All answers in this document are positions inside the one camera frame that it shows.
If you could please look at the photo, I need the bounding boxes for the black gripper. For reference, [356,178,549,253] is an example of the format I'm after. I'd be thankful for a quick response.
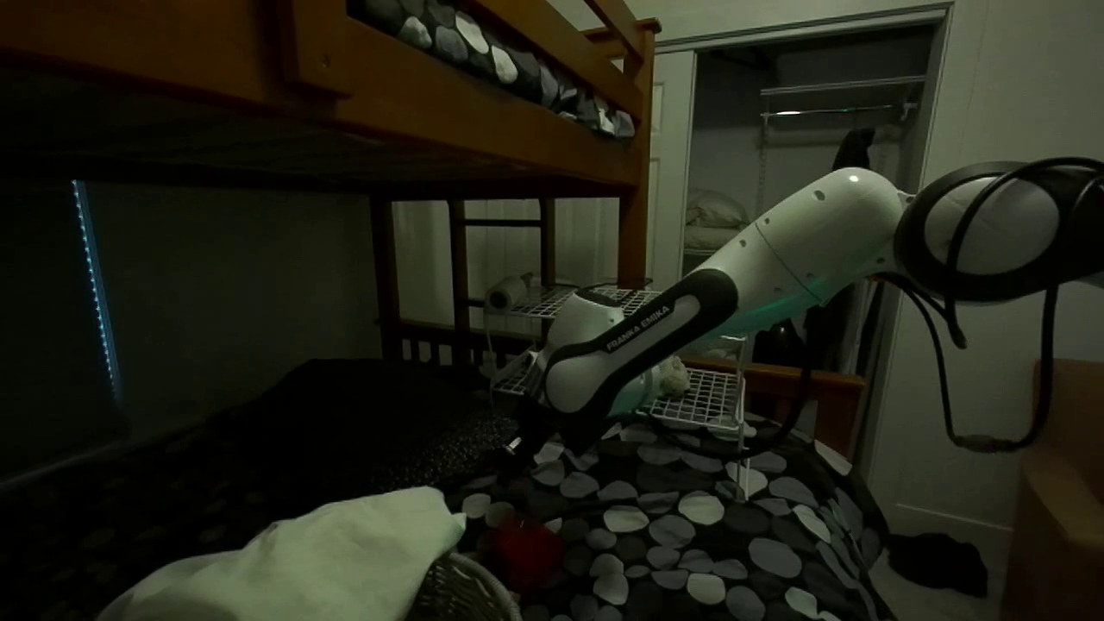
[503,375,632,464]

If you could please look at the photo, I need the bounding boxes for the red bowl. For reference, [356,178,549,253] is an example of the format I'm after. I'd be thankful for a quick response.
[494,513,569,592]

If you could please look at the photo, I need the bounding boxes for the cream plush toy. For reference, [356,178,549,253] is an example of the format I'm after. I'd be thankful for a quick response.
[642,352,697,403]

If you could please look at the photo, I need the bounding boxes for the pebble print black bedspread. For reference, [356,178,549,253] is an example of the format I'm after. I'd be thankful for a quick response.
[0,354,900,621]

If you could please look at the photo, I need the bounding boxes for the woven wicker basket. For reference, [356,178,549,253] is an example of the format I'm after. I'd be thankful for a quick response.
[406,549,530,621]

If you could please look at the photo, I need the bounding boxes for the folded white linens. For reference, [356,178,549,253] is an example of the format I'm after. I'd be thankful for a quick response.
[682,187,751,262]

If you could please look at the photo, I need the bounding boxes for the white cloth in basket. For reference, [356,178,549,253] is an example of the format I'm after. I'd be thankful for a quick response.
[98,482,469,621]

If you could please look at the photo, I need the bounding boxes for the dark window curtain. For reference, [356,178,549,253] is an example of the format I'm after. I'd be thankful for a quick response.
[0,175,383,476]

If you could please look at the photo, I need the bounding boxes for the pebble print bunk mattress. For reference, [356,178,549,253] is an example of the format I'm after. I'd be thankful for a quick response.
[348,0,642,145]

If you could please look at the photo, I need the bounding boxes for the dark clothing on floor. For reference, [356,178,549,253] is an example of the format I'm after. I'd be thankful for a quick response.
[891,528,993,601]

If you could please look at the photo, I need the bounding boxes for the brown cardboard box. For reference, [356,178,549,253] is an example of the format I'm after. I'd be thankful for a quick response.
[1004,354,1104,621]

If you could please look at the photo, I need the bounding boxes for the wooden bunk bed frame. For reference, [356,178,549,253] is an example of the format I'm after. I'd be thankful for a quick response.
[0,0,875,463]

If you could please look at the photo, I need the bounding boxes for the closet wire shelf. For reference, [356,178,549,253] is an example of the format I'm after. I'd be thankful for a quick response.
[756,73,931,124]

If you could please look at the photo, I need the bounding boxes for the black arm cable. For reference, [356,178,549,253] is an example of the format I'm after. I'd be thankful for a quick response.
[891,156,1104,455]

